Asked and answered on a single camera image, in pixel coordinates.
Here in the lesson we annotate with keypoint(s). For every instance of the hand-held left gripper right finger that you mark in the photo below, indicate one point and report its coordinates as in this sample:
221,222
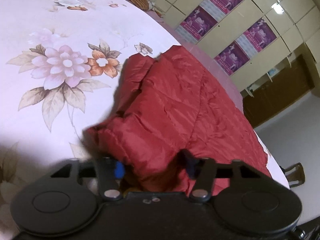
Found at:
191,167

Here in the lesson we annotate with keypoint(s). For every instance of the floral bed sheet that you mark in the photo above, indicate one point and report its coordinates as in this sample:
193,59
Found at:
62,62

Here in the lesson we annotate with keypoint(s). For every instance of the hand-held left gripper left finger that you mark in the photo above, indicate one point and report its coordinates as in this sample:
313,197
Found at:
119,170

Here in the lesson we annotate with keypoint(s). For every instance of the cream wardrobe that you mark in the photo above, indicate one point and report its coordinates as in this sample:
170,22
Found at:
275,10

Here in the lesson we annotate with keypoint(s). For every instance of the cream corner shelf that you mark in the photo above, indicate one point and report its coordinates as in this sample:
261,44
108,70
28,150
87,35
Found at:
271,73

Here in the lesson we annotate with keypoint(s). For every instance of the wooden chair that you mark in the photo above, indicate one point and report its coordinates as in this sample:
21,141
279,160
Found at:
293,175

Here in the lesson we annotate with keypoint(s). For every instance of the brown wooden door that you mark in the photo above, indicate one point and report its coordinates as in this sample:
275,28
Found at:
277,97

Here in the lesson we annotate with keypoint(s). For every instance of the red puffer jacket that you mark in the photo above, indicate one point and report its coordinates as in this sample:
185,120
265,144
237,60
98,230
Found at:
175,110

